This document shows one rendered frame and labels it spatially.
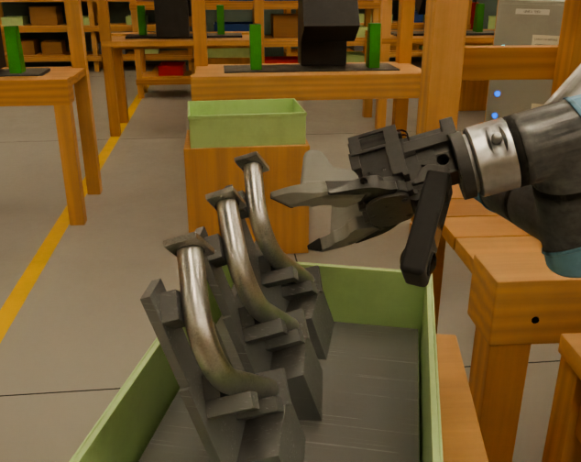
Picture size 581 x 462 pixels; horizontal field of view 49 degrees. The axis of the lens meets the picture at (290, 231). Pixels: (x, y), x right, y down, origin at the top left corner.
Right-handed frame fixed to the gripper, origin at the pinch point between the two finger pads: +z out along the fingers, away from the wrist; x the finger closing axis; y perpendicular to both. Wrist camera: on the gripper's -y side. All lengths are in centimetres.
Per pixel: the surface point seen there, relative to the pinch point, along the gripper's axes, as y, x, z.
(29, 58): 689, -610, 485
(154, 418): -11.1, -26.9, 30.9
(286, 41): 511, -553, 80
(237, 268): 2.4, -11.8, 10.2
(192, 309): -6.5, 1.3, 11.7
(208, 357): -11.3, -1.1, 11.4
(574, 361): -10, -62, -34
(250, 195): 18.8, -23.5, 10.3
